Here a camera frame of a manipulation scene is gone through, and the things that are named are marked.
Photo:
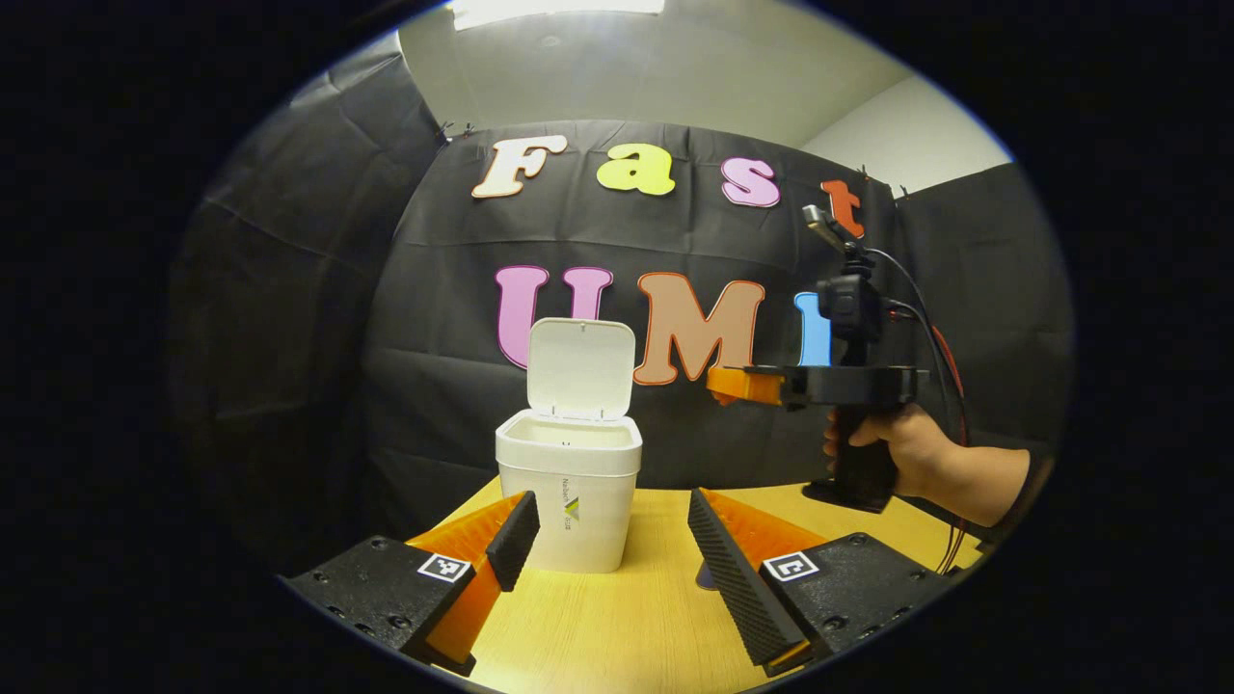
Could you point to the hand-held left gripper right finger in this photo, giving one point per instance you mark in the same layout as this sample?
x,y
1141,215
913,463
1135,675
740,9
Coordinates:
x,y
737,578

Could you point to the wooden desktop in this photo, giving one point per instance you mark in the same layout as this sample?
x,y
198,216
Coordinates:
x,y
627,627

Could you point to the white desktop garbage bin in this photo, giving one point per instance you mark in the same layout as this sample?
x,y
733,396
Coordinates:
x,y
598,463

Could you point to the black backdrop cloth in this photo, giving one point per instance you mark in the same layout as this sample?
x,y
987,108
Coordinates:
x,y
434,318

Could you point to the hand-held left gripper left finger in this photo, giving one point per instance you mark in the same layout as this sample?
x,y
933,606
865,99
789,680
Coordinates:
x,y
513,540

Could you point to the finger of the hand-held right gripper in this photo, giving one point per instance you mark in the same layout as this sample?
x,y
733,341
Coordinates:
x,y
747,386

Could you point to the ceiling light panel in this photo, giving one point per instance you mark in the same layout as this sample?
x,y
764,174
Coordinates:
x,y
549,10

